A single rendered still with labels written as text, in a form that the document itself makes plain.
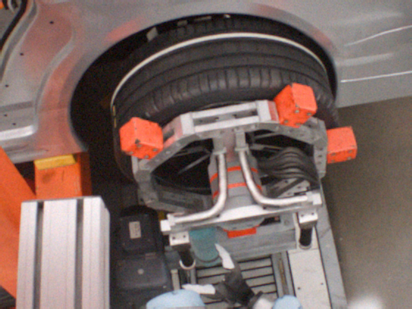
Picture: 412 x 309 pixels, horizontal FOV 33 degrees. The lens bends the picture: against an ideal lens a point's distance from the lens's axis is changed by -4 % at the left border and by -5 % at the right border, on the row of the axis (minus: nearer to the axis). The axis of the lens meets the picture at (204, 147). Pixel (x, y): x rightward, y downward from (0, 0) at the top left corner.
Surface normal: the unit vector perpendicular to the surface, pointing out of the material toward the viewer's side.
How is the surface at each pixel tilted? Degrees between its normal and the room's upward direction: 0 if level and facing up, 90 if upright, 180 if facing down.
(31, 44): 90
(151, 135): 45
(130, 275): 0
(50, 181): 0
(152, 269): 0
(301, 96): 35
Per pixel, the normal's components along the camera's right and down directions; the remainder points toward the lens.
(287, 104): -0.87, -0.14
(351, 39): 0.14, 0.87
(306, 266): -0.10, -0.47
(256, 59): 0.22, -0.50
